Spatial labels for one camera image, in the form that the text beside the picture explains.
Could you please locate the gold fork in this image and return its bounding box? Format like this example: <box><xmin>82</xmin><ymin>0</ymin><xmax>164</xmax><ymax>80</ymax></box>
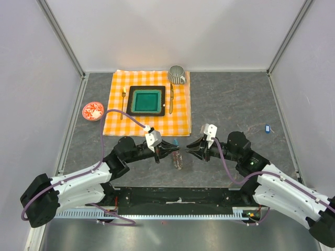
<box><xmin>121</xmin><ymin>87</ymin><xmax>126</xmax><ymax>112</ymax></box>

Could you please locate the aluminium corner post right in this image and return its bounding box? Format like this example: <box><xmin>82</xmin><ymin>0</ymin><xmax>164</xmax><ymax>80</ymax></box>
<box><xmin>266</xmin><ymin>0</ymin><xmax>314</xmax><ymax>76</ymax></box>

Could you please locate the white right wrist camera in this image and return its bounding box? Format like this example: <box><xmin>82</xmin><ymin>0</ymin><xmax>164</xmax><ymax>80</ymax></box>
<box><xmin>200</xmin><ymin>123</ymin><xmax>217</xmax><ymax>143</ymax></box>

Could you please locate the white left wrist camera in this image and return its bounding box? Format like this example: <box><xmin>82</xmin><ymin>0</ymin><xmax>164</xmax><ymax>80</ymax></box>
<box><xmin>143</xmin><ymin>125</ymin><xmax>162</xmax><ymax>152</ymax></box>

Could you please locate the red white patterned bowl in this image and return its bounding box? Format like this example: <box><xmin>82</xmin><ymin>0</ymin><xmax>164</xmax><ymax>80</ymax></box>
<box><xmin>82</xmin><ymin>101</ymin><xmax>104</xmax><ymax>121</ymax></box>

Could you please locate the aluminium corner post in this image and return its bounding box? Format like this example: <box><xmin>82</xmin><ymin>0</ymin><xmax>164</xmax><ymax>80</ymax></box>
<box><xmin>36</xmin><ymin>0</ymin><xmax>86</xmax><ymax>79</ymax></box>
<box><xmin>266</xmin><ymin>0</ymin><xmax>314</xmax><ymax>76</ymax></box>

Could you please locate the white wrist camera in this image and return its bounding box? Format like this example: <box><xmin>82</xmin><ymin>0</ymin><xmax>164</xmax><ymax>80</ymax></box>
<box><xmin>143</xmin><ymin>125</ymin><xmax>162</xmax><ymax>152</ymax></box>
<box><xmin>200</xmin><ymin>123</ymin><xmax>217</xmax><ymax>143</ymax></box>

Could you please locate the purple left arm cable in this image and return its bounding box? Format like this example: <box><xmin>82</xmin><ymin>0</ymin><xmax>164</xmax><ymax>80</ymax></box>
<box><xmin>20</xmin><ymin>109</ymin><xmax>154</xmax><ymax>227</ymax></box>

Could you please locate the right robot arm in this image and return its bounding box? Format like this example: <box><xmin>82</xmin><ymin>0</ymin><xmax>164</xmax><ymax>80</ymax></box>
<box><xmin>186</xmin><ymin>131</ymin><xmax>334</xmax><ymax>248</ymax></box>

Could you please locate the gold knife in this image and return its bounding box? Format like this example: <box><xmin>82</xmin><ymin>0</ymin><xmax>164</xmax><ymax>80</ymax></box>
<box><xmin>169</xmin><ymin>83</ymin><xmax>174</xmax><ymax>114</ymax></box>

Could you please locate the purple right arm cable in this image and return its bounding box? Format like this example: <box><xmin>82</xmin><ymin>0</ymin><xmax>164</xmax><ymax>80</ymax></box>
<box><xmin>211</xmin><ymin>137</ymin><xmax>335</xmax><ymax>225</ymax></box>

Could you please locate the blue key tag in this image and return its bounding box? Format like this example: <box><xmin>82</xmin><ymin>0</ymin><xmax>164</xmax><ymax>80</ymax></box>
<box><xmin>264</xmin><ymin>124</ymin><xmax>274</xmax><ymax>133</ymax></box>

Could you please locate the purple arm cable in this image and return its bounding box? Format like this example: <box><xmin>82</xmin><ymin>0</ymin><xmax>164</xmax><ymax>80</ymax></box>
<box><xmin>211</xmin><ymin>137</ymin><xmax>335</xmax><ymax>225</ymax></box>
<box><xmin>20</xmin><ymin>109</ymin><xmax>154</xmax><ymax>227</ymax></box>

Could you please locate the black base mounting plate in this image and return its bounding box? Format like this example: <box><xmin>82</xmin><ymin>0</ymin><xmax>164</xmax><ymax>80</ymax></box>
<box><xmin>97</xmin><ymin>187</ymin><xmax>259</xmax><ymax>213</ymax></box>

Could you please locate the black teal square plate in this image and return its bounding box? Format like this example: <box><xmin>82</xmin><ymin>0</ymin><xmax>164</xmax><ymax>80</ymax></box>
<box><xmin>126</xmin><ymin>86</ymin><xmax>166</xmax><ymax>117</ymax></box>

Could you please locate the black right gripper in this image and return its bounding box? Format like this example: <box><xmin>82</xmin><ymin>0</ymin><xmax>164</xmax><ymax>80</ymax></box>
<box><xmin>185</xmin><ymin>135</ymin><xmax>240</xmax><ymax>162</ymax></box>

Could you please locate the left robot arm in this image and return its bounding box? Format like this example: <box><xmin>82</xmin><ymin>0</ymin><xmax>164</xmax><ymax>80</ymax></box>
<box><xmin>20</xmin><ymin>136</ymin><xmax>179</xmax><ymax>228</ymax></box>

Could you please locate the grey striped mug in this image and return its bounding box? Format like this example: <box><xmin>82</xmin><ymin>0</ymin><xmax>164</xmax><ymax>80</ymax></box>
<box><xmin>167</xmin><ymin>65</ymin><xmax>186</xmax><ymax>85</ymax></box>

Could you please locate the aluminium corner post left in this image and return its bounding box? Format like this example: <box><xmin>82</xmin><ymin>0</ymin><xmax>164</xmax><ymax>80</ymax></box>
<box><xmin>36</xmin><ymin>0</ymin><xmax>86</xmax><ymax>79</ymax></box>

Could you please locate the yellow checkered cloth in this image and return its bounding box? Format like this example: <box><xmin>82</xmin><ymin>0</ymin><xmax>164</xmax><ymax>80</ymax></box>
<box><xmin>103</xmin><ymin>70</ymin><xmax>192</xmax><ymax>136</ymax></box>

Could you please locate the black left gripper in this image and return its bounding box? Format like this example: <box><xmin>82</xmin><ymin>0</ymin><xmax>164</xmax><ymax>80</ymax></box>
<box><xmin>125</xmin><ymin>139</ymin><xmax>179</xmax><ymax>163</ymax></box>

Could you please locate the grey slotted cable duct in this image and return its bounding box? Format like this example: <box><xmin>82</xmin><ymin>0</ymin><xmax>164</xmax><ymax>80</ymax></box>
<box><xmin>54</xmin><ymin>207</ymin><xmax>261</xmax><ymax>221</ymax></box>

